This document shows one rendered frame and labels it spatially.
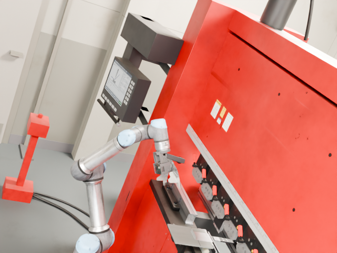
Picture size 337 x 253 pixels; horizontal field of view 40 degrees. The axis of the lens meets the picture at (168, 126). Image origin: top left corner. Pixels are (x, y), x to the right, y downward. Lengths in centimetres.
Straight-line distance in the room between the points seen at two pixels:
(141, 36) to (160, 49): 20
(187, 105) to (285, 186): 128
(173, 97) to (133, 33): 59
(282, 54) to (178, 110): 106
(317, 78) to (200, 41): 115
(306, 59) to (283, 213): 79
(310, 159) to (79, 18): 325
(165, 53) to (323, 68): 140
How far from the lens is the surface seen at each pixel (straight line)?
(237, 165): 284
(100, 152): 234
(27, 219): 432
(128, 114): 350
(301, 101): 250
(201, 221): 349
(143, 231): 366
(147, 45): 342
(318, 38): 640
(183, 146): 362
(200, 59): 337
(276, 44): 280
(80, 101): 530
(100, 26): 505
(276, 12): 313
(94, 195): 260
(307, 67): 251
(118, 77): 366
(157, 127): 229
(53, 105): 526
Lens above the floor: 250
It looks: 19 degrees down
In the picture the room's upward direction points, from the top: 23 degrees clockwise
